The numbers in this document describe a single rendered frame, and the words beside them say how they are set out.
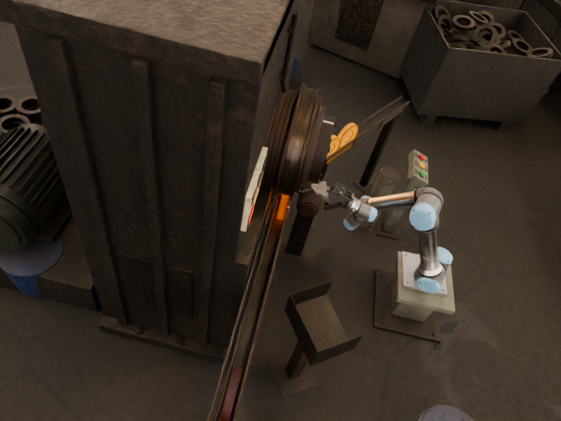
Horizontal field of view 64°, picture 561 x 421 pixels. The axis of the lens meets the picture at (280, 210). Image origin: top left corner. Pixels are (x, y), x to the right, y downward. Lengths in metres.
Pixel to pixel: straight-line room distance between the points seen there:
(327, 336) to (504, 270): 1.76
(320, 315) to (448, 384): 1.05
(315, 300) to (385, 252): 1.15
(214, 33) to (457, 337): 2.32
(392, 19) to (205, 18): 3.32
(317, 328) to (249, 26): 1.26
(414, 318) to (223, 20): 2.11
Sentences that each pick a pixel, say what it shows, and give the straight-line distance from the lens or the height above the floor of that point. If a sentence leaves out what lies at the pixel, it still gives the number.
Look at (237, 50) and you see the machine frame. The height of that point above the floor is 1.76.
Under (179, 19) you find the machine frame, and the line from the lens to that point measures 1.23.
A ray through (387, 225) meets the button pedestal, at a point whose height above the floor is 0.07.
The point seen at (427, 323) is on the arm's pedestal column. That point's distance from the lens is 2.89.
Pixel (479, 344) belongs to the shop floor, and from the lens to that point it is 3.02.
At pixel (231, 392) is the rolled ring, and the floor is 0.78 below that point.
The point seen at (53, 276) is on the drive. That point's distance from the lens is 2.54.
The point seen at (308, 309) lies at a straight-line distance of 2.00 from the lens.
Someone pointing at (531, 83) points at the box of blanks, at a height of 0.52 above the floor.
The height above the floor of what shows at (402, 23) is 0.54.
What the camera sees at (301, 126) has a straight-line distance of 1.67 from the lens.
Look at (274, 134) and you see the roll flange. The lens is 1.69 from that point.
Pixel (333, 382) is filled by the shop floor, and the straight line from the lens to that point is 2.56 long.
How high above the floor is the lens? 2.34
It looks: 49 degrees down
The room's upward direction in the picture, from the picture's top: 14 degrees clockwise
